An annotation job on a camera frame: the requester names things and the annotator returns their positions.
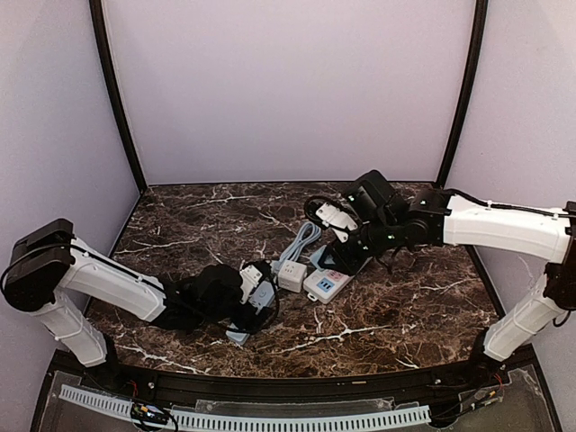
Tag blue power strip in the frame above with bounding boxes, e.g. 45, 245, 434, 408
226, 281, 275, 346

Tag blue plug adapter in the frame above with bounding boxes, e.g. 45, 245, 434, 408
309, 246, 336, 270

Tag white multicolour power strip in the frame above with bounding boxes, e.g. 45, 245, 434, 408
302, 269, 355, 304

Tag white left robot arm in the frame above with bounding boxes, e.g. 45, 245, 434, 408
1, 219, 280, 369

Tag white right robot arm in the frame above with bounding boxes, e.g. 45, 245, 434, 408
315, 170, 575, 363

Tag white cube socket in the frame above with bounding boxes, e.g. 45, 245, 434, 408
277, 260, 307, 293

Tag small circuit board left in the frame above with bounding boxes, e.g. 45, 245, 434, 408
130, 402, 170, 425

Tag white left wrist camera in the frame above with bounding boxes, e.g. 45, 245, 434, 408
239, 265, 264, 304

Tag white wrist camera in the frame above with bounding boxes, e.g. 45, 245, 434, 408
239, 265, 264, 304
314, 202, 358, 243

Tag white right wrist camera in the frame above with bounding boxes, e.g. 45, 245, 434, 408
314, 202, 358, 243

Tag black front rail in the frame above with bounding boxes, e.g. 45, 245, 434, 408
53, 350, 514, 406

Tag white slotted cable duct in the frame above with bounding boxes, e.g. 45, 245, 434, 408
58, 384, 431, 432

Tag right black frame post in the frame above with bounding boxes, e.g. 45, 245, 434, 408
435, 0, 490, 188

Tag black frame post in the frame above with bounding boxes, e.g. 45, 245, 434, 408
435, 0, 490, 188
88, 0, 148, 194

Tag left black frame post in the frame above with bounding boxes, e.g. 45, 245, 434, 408
88, 0, 148, 194

